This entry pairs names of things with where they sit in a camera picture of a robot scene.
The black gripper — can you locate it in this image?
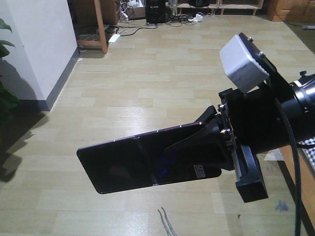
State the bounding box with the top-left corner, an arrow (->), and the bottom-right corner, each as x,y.
164,88 -> 289,203

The black foldable smartphone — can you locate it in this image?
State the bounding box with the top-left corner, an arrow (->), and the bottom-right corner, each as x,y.
77,122 -> 221,194

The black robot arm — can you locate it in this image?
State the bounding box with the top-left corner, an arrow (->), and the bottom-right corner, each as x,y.
166,72 -> 315,203

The checkered duvet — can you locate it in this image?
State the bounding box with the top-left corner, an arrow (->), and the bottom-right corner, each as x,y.
299,138 -> 315,173

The white power strip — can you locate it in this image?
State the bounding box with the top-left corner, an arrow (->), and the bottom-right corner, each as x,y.
188,13 -> 204,23

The black computer tower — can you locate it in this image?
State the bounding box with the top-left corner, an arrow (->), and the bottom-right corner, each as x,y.
145,0 -> 168,24

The green potted plant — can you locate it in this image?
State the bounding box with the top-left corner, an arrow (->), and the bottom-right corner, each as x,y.
0,18 -> 22,118

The wooden table leg frame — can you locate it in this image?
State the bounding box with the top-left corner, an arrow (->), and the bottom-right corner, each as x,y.
77,0 -> 108,54

